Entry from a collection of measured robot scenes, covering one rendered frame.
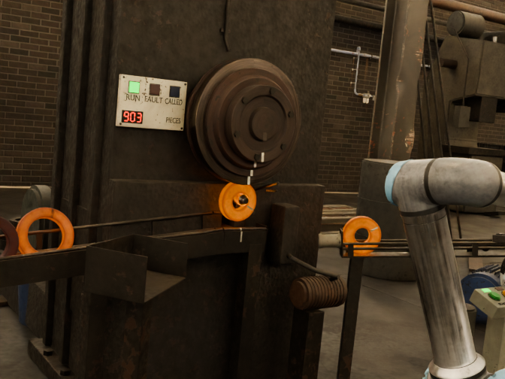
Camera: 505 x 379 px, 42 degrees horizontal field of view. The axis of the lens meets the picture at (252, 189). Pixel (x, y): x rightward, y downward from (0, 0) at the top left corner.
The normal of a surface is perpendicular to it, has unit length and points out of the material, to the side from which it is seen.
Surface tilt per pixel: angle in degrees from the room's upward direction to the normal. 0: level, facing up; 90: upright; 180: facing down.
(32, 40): 90
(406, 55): 90
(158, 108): 90
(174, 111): 90
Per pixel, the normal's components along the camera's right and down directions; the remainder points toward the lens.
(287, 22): 0.55, 0.15
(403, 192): -0.73, 0.31
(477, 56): -0.88, -0.03
